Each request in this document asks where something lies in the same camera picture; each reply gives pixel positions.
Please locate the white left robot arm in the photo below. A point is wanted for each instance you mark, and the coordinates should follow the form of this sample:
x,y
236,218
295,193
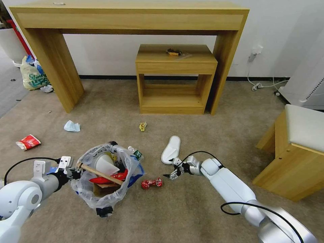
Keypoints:
x,y
20,200

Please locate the large wooden desk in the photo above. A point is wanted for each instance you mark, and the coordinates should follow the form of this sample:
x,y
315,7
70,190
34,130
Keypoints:
x,y
126,21

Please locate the plastic bottle with green label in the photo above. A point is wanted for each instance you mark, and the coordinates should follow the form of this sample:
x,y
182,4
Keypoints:
x,y
136,153

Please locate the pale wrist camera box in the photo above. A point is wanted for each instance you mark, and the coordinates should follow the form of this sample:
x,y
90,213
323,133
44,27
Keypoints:
x,y
64,162
178,162

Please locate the crumpled white paper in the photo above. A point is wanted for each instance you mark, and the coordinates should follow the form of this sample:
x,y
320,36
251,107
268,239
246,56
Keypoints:
x,y
46,88

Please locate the trash bin with clear liner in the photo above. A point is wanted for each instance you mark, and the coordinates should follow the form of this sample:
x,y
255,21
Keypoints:
x,y
131,174

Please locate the plastic bag with green print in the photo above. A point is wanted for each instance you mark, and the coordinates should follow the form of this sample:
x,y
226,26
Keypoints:
x,y
31,77

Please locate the red stand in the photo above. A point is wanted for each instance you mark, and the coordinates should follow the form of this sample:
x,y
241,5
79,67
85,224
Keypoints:
x,y
21,38

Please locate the yellow crumpled wrapper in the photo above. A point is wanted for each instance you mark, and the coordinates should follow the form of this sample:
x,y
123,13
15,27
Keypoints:
x,y
142,126

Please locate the dark brown food scraps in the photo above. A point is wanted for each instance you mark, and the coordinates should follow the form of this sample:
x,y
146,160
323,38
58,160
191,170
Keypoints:
x,y
173,51

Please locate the red snack packet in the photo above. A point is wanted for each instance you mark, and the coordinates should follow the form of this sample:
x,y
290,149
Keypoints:
x,y
28,142

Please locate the clear plastic film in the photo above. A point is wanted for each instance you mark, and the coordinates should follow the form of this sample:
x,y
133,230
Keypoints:
x,y
183,57

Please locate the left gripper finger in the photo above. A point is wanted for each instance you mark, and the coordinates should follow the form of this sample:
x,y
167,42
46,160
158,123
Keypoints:
x,y
76,176
76,171

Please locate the white slipper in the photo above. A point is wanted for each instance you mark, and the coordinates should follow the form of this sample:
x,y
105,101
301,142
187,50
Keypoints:
x,y
170,150

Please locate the small wooden side table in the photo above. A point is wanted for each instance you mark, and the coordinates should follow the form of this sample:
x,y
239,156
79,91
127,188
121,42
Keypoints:
x,y
174,67

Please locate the white wheeled appliance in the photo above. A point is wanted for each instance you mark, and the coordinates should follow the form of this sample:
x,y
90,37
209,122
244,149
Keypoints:
x,y
307,91

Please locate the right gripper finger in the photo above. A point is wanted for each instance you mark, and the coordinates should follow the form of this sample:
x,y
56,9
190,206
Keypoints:
x,y
173,161
172,174

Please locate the wooden stick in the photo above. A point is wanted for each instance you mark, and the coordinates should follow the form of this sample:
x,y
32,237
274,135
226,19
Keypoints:
x,y
96,171

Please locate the wooden stool with white cushion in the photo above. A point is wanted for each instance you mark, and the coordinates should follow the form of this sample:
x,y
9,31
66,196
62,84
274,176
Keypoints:
x,y
298,162

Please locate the white wall socket with plug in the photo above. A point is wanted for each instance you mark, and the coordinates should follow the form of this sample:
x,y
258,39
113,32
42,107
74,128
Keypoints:
x,y
256,50

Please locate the red shiny crumpled wrapper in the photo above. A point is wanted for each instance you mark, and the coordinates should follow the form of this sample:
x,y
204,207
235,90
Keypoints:
x,y
151,183

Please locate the white round planter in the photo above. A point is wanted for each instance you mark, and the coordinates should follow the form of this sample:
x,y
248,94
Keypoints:
x,y
10,45

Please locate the brown cardboard piece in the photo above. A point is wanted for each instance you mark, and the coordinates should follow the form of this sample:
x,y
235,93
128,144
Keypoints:
x,y
105,188

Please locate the red flat snack wrapper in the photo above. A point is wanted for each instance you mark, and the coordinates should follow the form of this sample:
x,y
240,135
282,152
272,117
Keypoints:
x,y
111,178

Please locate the white paper cup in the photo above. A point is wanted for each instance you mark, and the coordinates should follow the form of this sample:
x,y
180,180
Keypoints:
x,y
105,164

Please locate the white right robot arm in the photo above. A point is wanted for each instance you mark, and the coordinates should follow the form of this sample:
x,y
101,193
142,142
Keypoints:
x,y
227,184

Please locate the light blue tissue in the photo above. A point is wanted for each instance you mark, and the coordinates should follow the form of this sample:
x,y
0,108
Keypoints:
x,y
71,126

